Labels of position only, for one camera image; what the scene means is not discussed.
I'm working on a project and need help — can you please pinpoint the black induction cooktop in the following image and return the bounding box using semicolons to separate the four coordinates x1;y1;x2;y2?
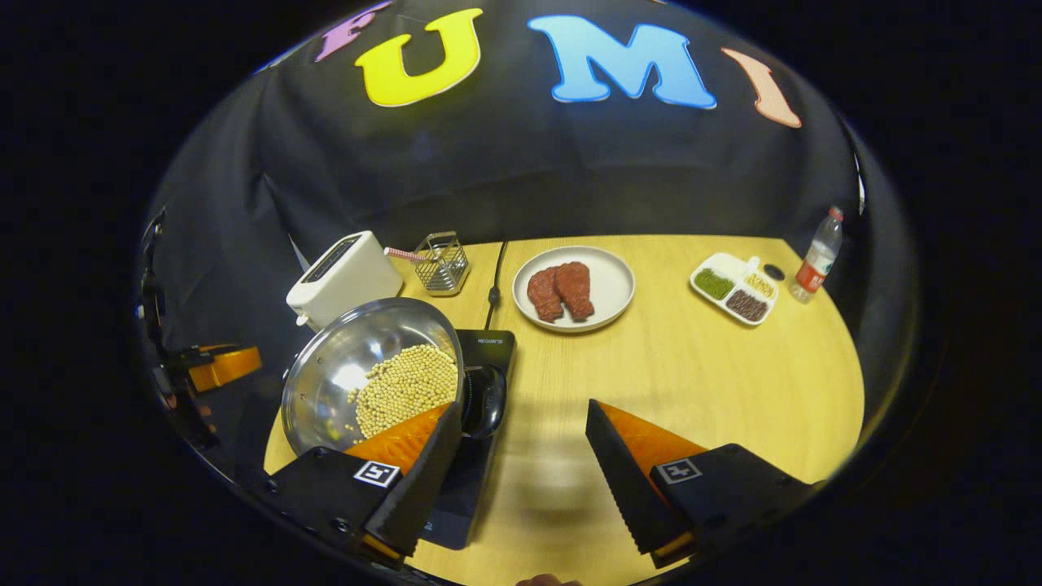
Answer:
411;328;518;551

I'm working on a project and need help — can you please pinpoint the steel pot with black handles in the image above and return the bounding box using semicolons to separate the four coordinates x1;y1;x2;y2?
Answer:
281;297;508;457

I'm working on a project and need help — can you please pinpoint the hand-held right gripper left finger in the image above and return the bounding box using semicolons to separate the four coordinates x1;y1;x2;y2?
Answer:
265;400;465;566

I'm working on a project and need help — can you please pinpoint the round white plate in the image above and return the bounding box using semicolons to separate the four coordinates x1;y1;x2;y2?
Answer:
512;246;636;334

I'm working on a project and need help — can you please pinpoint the clear plastic water bottle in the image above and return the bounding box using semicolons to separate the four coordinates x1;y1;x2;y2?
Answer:
790;207;844;304

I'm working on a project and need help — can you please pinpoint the dark red bean pile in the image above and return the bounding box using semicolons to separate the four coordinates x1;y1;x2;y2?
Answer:
725;290;768;321

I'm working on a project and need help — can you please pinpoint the black backdrop cloth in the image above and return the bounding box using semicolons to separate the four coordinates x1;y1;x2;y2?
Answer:
138;0;921;489

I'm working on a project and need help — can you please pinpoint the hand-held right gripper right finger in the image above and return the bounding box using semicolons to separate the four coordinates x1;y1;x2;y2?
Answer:
584;399;815;569

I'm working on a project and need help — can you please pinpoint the white toaster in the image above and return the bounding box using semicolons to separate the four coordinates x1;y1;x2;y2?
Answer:
286;230;405;333

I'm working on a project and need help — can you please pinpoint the green mung bean pile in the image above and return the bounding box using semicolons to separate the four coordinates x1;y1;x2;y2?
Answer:
694;269;735;300

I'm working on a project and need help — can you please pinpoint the metal wire basket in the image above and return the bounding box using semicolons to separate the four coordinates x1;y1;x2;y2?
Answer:
414;231;471;295

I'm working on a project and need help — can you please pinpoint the white divided dish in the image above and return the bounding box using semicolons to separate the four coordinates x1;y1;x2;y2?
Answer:
690;252;780;326

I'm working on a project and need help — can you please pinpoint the large soybean pile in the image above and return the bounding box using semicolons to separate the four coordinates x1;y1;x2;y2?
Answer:
348;343;459;440

